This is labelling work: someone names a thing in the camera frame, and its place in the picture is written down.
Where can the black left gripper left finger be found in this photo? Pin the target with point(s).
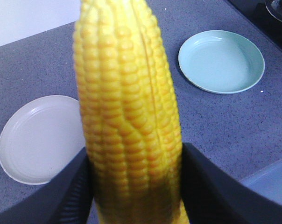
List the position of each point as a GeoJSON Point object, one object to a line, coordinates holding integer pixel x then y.
{"type": "Point", "coordinates": [66, 199]}

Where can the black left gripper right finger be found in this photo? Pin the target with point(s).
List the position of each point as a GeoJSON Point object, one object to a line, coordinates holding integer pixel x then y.
{"type": "Point", "coordinates": [211, 196]}

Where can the grey-green electric cooking pot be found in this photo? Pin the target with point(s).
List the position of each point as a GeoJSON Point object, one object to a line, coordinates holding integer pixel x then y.
{"type": "Point", "coordinates": [267, 182]}

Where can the beige round plate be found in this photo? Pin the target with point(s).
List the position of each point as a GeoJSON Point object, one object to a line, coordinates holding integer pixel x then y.
{"type": "Point", "coordinates": [41, 139]}

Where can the light green round plate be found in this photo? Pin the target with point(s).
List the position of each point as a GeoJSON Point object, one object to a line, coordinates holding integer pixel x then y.
{"type": "Point", "coordinates": [221, 62]}

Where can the black equipment at right edge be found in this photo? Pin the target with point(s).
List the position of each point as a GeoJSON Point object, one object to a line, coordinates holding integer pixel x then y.
{"type": "Point", "coordinates": [257, 13]}

